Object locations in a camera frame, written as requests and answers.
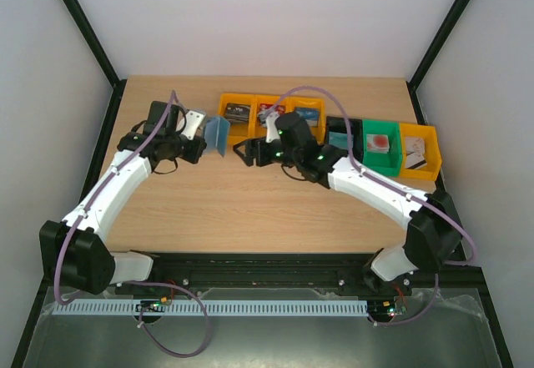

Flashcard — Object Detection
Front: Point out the blue card stack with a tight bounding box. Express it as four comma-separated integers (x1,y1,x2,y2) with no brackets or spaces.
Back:
295,107,320,127

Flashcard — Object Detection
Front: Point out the black frame post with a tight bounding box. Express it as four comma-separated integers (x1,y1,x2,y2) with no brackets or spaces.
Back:
407,0,491,86
43,0,126,89

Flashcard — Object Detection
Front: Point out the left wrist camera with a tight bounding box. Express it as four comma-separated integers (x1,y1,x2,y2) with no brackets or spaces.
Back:
181,109,207,140

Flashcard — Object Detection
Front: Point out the far right orange bin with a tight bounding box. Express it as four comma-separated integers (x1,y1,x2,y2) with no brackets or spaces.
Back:
399,123,442,181

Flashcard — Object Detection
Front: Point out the left black frame post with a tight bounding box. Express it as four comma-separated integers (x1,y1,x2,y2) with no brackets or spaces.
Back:
43,0,126,89

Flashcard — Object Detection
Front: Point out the teal card stack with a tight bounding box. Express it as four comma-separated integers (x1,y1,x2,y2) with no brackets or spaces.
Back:
328,132,347,149

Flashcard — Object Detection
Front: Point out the purple cable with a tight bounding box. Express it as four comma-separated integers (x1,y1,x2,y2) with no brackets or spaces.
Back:
266,86,479,328
53,89,212,357

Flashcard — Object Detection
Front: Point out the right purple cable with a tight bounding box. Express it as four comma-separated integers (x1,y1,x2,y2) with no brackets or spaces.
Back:
266,86,479,328

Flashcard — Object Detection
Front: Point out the white pink credit card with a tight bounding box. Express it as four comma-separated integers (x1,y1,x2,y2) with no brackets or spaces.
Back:
405,152,427,170

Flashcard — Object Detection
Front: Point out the orange bin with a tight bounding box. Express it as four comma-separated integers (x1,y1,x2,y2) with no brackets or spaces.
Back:
399,123,442,181
254,94,280,137
286,96,326,143
219,93,257,146

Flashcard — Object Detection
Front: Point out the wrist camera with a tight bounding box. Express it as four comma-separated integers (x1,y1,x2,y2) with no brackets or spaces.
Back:
258,105,280,144
181,109,207,140

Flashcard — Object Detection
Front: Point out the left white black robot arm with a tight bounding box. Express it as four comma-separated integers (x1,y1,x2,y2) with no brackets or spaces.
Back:
39,96,207,305

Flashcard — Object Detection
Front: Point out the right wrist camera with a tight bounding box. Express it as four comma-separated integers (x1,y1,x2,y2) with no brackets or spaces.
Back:
258,105,280,144

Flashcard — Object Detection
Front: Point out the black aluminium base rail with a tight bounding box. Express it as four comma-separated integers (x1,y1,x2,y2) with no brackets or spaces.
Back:
111,252,487,299

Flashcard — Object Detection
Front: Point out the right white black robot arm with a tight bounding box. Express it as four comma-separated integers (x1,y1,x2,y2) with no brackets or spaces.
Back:
233,113,462,295

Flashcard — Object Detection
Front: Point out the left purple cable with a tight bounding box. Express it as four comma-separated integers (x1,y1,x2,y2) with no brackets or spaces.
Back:
53,89,212,357

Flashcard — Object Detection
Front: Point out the right black frame post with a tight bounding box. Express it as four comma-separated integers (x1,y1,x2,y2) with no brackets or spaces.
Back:
407,0,491,86

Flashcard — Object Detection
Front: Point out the black bin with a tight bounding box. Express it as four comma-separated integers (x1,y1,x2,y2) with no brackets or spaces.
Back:
325,116,363,158

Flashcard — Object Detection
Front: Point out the green bin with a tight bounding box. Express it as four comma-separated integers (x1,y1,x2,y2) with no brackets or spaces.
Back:
363,119,403,177

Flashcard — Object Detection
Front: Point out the red white card stack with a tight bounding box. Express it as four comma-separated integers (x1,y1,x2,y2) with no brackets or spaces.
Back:
366,134,390,154

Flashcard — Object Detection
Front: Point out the teal leather card holder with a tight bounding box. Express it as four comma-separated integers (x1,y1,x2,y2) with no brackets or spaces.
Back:
203,115,230,157

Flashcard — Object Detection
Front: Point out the black card stack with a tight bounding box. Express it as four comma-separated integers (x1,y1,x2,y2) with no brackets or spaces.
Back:
224,103,250,124

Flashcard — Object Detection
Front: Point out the light blue cable duct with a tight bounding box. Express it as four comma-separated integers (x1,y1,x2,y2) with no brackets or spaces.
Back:
52,299,368,317

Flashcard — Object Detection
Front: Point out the white pink card stack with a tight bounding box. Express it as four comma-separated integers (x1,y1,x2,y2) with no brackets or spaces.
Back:
405,136,426,155

